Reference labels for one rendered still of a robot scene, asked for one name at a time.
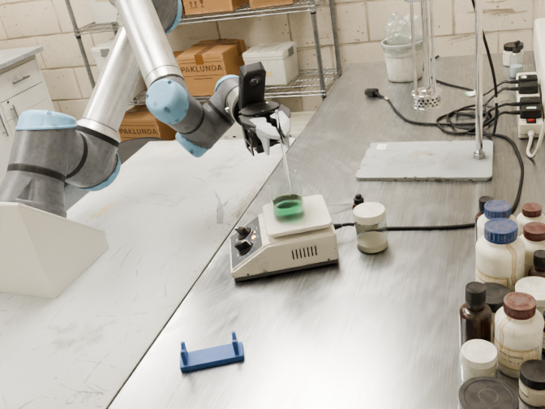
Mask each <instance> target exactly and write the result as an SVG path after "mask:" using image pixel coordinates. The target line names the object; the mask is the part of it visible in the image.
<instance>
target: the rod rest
mask: <svg viewBox="0 0 545 409"><path fill-rule="evenodd" d="M231 334H232V339H233V340H232V343H230V344H225V345H221V346H217V347H209V348H205V349H201V350H197V351H189V352H187V348H186V345H185V342H184V341H182V342H181V343H180V344H181V351H180V364H179V367H180V370H181V372H188V371H192V370H196V369H201V368H208V367H212V366H217V365H221V364H228V363H233V362H237V361H241V360H244V349H243V344H242V342H238V340H237V337H236V333H235V331H232V332H231Z"/></svg>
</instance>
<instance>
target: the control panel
mask: <svg viewBox="0 0 545 409"><path fill-rule="evenodd" d="M245 227H250V228H251V232H252V231H253V230H254V233H251V232H250V234H249V235H248V236H247V237H246V238H245V239H246V240H247V241H248V242H249V241H251V242H252V243H253V246H252V248H251V250H250V251H249V252H248V253H247V254H245V255H243V256H240V255H239V250H238V249H236V248H235V247H234V245H235V244H236V243H239V242H241V241H242V240H239V239H238V232H236V233H235V234H234V235H232V236H231V237H230V243H231V259H232V269H233V268H234V267H235V266H237V265H238V264H240V263H241V262H242V261H244V260H245V259H247V258H248V257H249V256H250V255H251V254H252V253H254V252H255V251H257V250H258V249H259V248H261V247H262V239H261V233H260V223H259V217H258V216H257V217H255V218H254V219H253V220H252V221H250V222H249V223H247V224H246V225H245V226H244V228H245ZM253 235H254V236H255V238H253V239H252V236H253ZM245 239H243V240H245Z"/></svg>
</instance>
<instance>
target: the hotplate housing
mask: <svg viewBox="0 0 545 409"><path fill-rule="evenodd" d="M258 217H259V223H260V233H261V239H262V247H261V248H259V249H258V250H257V251H255V252H254V253H252V254H251V255H250V256H249V257H248V258H247V259H245V260H244V261H242V262H241V263H240V264H238V265H237V266H235V267H234V268H233V269H232V259H231V243H230V264H231V274H232V278H233V277H234V281H235V282H239V281H243V280H247V279H252V278H260V277H264V276H269V275H274V274H278V273H286V272H290V271H295V270H300V269H308V268H312V267H316V266H321V265H329V264H334V263H338V259H337V258H338V257H339V252H338V246H337V234H336V231H335V230H337V229H340V228H342V225H341V223H335V224H334V223H333V224H332V225H331V226H330V227H327V228H323V229H318V230H310V231H306V232H301V233H297V234H292V235H284V236H280V237H275V238H269V237H268V236H267V233H266V228H265V223H264V214H263V213H261V214H259V215H258Z"/></svg>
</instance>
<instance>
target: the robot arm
mask: <svg viewBox="0 0 545 409"><path fill-rule="evenodd" d="M109 3H110V4H111V5H112V6H114V7H116V8H117V10H118V14H117V16H116V20H117V22H118V25H119V29H118V32H117V34H116V37H115V38H114V42H113V44H112V46H111V48H110V51H109V53H108V56H107V58H106V60H105V64H104V66H103V67H102V70H101V73H100V75H99V78H98V80H97V83H96V85H95V88H94V89H93V92H92V95H91V97H90V99H89V102H88V105H87V107H86V110H85V111H84V115H83V117H82V118H81V119H80V120H78V121H76V119H75V118H74V117H72V116H70V115H68V114H63V113H59V112H54V111H48V110H26V111H24V112H23V113H22V114H21V115H20V116H19V120H18V123H17V126H16V127H15V136H14V140H13V144H12V148H11V155H10V158H9V162H8V166H7V170H6V176H5V178H4V180H3V181H2V183H1V184H0V202H11V203H20V204H22V205H27V206H30V207H33V208H35V209H39V210H42V211H45V212H47V213H52V214H55V215H58V216H60V217H64V218H67V211H65V196H64V183H69V184H71V185H73V186H74V187H77V188H79V189H84V190H87V191H90V192H96V191H100V190H102V189H103V188H105V187H108V186H109V185H110V184H111V183H112V182H113V181H114V180H115V179H116V178H117V176H118V173H119V171H120V168H121V162H120V161H119V159H120V157H119V155H118V153H117V150H118V146H119V145H120V140H119V138H118V135H117V132H118V129H119V127H120V124H121V122H122V119H123V116H124V114H125V112H126V110H127V107H128V105H129V102H130V100H131V97H132V94H133V92H134V90H135V86H136V85H137V82H138V80H139V77H140V74H141V73H142V76H143V78H144V81H145V83H146V86H147V88H148V91H147V94H146V106H147V107H148V110H149V111H150V112H151V113H152V114H153V115H154V116H155V117H156V118H157V119H158V120H160V121H161V122H163V123H166V124H167V125H169V126H170V127H172V128H173V129H174V130H175V131H176V132H177V134H176V136H175V138H176V140H177V141H178V142H179V143H180V145H181V146H183V147H184V148H185V150H186V151H188V152H189V153H190V154H191V155H192V156H194V157H202V156H203V155H204V154H205V153H206V152H207V151H208V150H209V149H211V148H212V147H213V145H214V144H215V143H216V142H217V141H218V140H219V139H220V138H221V137H222V136H223V135H224V134H225V133H226V132H227V131H228V130H229V129H230V128H231V127H232V126H233V125H234V124H235V123H238V124H239V125H240V126H242V133H243V137H244V141H245V145H246V148H247V149H248V151H249V152H250V153H251V155H252V156H255V154H254V150H255V151H256V152H257V153H266V155H268V156H269V154H270V147H272V146H274V145H275V144H280V139H281V135H280V133H279V132H278V128H277V119H276V114H275V110H278V112H279V117H280V122H281V131H282V136H283V141H284V145H285V146H286V148H287V149H288V150H289V149H290V136H289V134H290V128H291V124H290V117H291V115H290V109H289V108H287V107H285V106H283V105H279V104H278V103H277V102H275V101H265V99H264V90H265V80H266V70H265V69H264V66H263V64H262V62H254V63H251V64H247V65H243V66H241V67H240V68H239V76H236V75H226V76H224V77H222V78H221V79H219V80H218V82H217V84H216V87H215V90H214V94H213V95H212V97H211V98H210V99H209V100H208V101H207V102H206V103H205V104H204V105H201V104H200V103H199V102H198V101H197V100H196V99H195V98H194V97H193V96H192V95H191V94H190V92H189V90H188V87H187V85H186V82H185V80H184V78H183V76H182V72H181V71H180V68H179V66H178V63H177V61H176V58H175V57H174V53H173V51H172V49H171V47H170V44H169V42H168V39H167V37H166V34H168V33H170V30H171V29H175V28H176V27H177V25H178V23H179V21H180V19H181V16H182V2H181V0H109ZM249 147H250V148H251V149H249Z"/></svg>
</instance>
